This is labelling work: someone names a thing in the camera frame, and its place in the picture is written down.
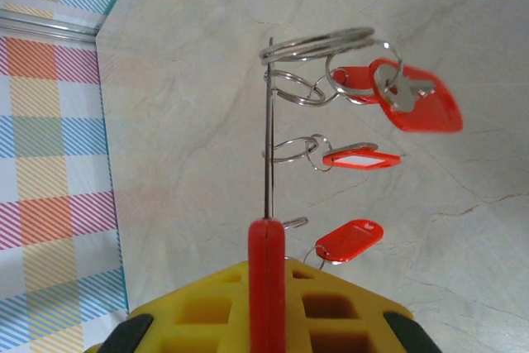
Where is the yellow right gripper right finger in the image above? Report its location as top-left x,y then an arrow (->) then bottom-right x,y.
284,260 -> 443,353

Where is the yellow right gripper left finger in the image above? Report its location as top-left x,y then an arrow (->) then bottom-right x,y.
84,260 -> 253,353

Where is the small silver split ring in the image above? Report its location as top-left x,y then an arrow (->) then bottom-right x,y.
314,74 -> 339,103
305,133 -> 334,172
303,245 -> 331,271

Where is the plain red key tag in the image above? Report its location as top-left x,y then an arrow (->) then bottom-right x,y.
330,65 -> 381,105
369,59 -> 464,135
316,217 -> 385,265

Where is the red key tag white label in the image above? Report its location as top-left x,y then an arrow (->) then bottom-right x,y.
322,141 -> 402,172

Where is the silver key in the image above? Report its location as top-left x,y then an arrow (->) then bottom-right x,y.
374,61 -> 436,114

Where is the large silver split ring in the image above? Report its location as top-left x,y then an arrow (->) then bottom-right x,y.
259,26 -> 378,67

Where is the aluminium corner post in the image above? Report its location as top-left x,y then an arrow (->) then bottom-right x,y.
0,8 -> 100,44

